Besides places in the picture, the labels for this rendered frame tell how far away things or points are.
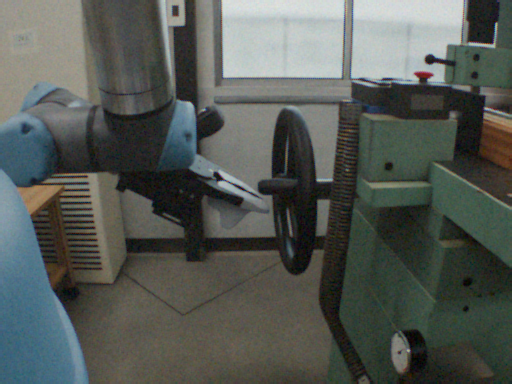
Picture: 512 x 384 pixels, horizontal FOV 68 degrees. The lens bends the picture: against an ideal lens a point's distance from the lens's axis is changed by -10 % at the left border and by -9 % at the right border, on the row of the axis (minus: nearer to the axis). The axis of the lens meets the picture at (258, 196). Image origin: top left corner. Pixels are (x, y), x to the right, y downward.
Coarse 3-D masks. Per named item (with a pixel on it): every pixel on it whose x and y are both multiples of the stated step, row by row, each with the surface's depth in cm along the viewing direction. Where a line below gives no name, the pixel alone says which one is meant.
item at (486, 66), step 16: (448, 48) 69; (464, 48) 64; (480, 48) 63; (496, 48) 64; (464, 64) 64; (480, 64) 64; (496, 64) 64; (448, 80) 70; (464, 80) 65; (480, 80) 65; (496, 80) 65
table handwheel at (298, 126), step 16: (288, 112) 65; (288, 128) 67; (304, 128) 61; (288, 144) 68; (304, 144) 59; (272, 160) 83; (288, 160) 69; (304, 160) 58; (272, 176) 84; (288, 176) 70; (304, 176) 58; (304, 192) 58; (320, 192) 71; (288, 208) 70; (304, 208) 58; (288, 224) 83; (304, 224) 59; (288, 240) 79; (304, 240) 60; (288, 256) 74; (304, 256) 62; (288, 272) 70
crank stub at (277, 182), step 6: (264, 180) 59; (270, 180) 59; (276, 180) 59; (282, 180) 59; (288, 180) 60; (294, 180) 60; (258, 186) 59; (264, 186) 59; (270, 186) 59; (276, 186) 59; (282, 186) 59; (288, 186) 59; (294, 186) 60; (264, 192) 59; (270, 192) 59; (276, 192) 59; (282, 192) 60; (288, 192) 60
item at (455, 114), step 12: (456, 96) 63; (468, 96) 60; (480, 96) 57; (456, 108) 63; (468, 108) 60; (480, 108) 58; (456, 120) 62; (468, 120) 60; (480, 120) 59; (456, 132) 64; (468, 132) 61; (480, 132) 59; (456, 144) 64; (468, 144) 61
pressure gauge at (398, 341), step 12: (396, 336) 56; (408, 336) 53; (420, 336) 53; (396, 348) 56; (408, 348) 52; (420, 348) 52; (396, 360) 55; (408, 360) 51; (420, 360) 51; (408, 372) 52
